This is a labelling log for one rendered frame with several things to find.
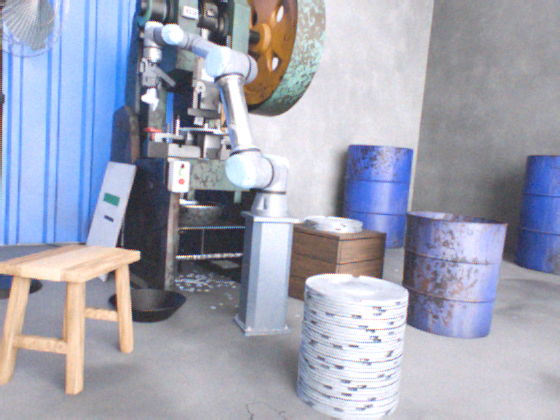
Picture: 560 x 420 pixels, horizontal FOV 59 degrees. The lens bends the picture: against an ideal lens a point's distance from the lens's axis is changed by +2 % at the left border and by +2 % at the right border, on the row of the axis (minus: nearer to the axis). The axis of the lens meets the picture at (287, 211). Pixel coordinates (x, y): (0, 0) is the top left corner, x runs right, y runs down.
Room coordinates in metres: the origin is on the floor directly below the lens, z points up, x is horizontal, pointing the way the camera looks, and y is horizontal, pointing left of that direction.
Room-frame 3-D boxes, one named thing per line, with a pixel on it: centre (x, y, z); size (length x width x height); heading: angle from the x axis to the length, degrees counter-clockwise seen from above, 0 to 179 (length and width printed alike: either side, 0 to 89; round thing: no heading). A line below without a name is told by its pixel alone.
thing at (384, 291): (1.38, -0.21, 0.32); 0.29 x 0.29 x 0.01
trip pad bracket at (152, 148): (2.21, 0.61, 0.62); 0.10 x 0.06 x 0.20; 128
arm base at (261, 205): (1.91, 0.07, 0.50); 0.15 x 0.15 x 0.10
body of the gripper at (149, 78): (2.18, 0.65, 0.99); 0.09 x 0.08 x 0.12; 127
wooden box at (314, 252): (2.46, -0.23, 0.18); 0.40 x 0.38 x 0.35; 45
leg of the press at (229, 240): (2.86, 0.38, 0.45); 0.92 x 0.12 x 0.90; 38
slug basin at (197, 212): (2.58, 0.51, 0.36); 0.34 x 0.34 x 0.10
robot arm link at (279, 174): (1.90, 0.07, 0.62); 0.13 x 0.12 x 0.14; 142
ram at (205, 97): (2.55, 0.48, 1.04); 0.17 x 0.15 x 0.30; 38
